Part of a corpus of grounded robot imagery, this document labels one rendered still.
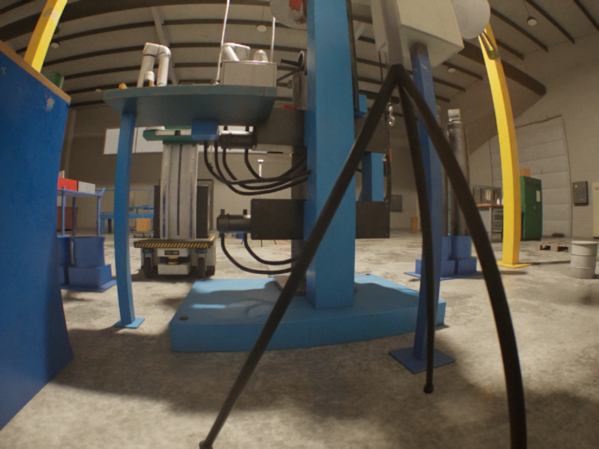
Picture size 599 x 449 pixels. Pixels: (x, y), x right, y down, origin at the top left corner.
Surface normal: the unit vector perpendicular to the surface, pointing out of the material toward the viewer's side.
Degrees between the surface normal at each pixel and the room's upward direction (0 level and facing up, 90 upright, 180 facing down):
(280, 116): 90
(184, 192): 90
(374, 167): 90
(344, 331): 90
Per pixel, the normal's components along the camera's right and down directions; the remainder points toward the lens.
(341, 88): 0.22, 0.02
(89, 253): 0.63, 0.02
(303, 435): 0.00, -1.00
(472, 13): 0.14, 0.76
